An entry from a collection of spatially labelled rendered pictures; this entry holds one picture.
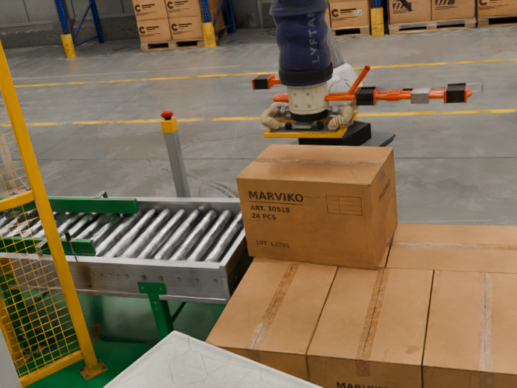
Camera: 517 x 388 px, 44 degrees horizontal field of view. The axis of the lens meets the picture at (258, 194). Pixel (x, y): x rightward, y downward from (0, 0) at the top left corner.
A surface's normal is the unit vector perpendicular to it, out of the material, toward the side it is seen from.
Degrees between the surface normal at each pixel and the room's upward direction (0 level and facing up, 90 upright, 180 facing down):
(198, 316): 0
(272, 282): 0
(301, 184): 90
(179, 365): 0
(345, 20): 92
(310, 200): 90
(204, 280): 90
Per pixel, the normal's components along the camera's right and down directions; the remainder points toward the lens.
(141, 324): -0.14, -0.90
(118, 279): -0.30, 0.43
